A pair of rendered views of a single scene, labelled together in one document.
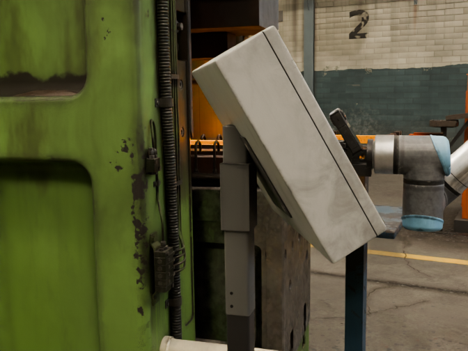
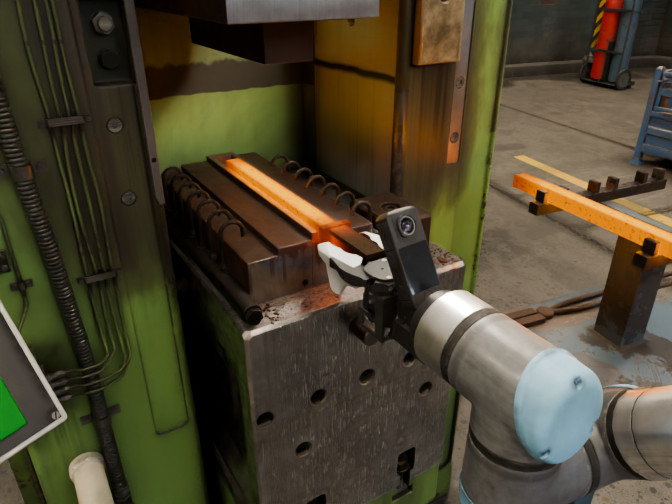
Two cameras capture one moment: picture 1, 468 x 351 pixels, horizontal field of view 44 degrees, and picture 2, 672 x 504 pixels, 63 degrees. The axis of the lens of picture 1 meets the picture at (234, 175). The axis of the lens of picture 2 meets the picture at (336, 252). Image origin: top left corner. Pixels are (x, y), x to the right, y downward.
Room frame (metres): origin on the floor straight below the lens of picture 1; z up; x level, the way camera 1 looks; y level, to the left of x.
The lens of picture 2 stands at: (0.90, -0.56, 1.32)
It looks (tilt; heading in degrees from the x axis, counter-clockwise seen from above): 27 degrees down; 42
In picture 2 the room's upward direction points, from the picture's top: straight up
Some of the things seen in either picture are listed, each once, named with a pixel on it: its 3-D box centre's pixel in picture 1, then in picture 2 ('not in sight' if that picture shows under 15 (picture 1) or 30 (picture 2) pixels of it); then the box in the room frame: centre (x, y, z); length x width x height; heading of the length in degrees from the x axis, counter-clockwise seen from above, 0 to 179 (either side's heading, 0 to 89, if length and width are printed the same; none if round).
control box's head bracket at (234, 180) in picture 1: (260, 181); not in sight; (0.84, -0.04, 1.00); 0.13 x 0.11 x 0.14; 163
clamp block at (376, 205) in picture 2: not in sight; (389, 224); (1.58, -0.08, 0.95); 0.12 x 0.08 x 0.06; 73
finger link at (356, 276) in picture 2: not in sight; (360, 271); (1.35, -0.20, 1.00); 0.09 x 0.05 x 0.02; 88
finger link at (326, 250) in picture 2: not in sight; (336, 272); (1.36, -0.16, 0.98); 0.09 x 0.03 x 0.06; 88
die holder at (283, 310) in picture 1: (195, 257); (285, 327); (1.51, 0.11, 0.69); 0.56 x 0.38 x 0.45; 73
